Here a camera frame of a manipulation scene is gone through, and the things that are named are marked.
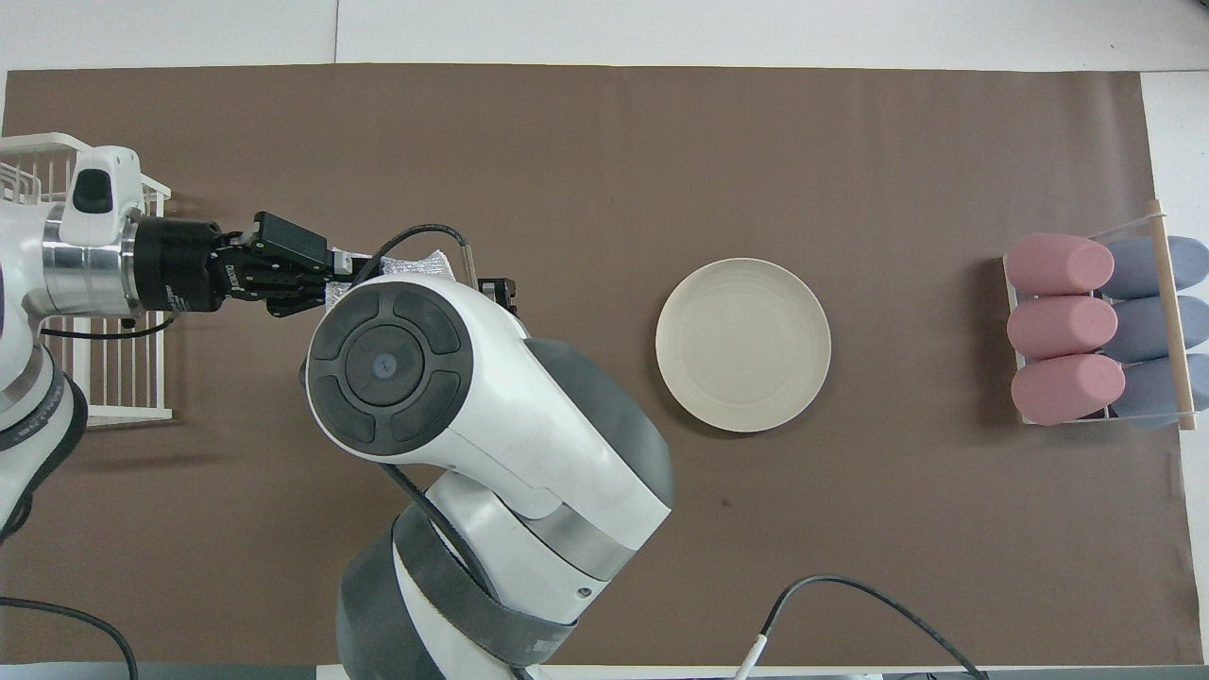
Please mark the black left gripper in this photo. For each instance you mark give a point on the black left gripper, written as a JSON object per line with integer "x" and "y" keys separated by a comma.
{"x": 179, "y": 264}

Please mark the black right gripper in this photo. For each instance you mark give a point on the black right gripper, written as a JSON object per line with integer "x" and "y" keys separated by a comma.
{"x": 499, "y": 291}

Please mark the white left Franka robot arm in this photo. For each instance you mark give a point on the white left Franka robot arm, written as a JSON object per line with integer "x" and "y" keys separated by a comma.
{"x": 85, "y": 274}

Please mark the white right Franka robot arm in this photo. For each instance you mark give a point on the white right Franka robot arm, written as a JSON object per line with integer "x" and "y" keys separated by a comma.
{"x": 529, "y": 425}

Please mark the round cream plate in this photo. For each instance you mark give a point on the round cream plate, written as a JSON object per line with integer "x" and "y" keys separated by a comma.
{"x": 743, "y": 345}

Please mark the brown table mat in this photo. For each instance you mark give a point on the brown table mat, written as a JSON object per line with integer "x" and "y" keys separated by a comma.
{"x": 850, "y": 529}

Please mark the pink plastic cup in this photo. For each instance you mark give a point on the pink plastic cup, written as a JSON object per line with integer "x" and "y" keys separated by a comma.
{"x": 1063, "y": 328}
{"x": 1067, "y": 389}
{"x": 1058, "y": 264}

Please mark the blue plastic cup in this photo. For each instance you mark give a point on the blue plastic cup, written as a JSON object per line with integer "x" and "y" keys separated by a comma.
{"x": 1148, "y": 392}
{"x": 1138, "y": 266}
{"x": 1143, "y": 329}

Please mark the cup rack with wooden rod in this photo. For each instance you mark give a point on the cup rack with wooden rod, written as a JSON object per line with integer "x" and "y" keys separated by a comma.
{"x": 1174, "y": 331}

